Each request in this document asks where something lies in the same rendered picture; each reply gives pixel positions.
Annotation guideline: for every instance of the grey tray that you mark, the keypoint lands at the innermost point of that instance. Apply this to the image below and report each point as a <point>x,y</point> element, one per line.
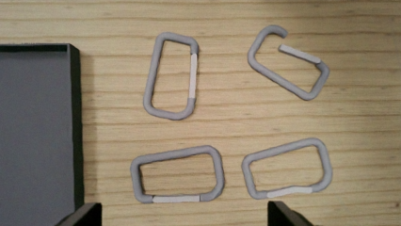
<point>41,139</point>

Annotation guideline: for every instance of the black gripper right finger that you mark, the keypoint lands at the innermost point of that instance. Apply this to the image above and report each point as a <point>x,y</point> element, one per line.
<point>279,214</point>

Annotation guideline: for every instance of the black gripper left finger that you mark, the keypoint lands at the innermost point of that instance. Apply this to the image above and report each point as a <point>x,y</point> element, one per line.
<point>90,214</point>

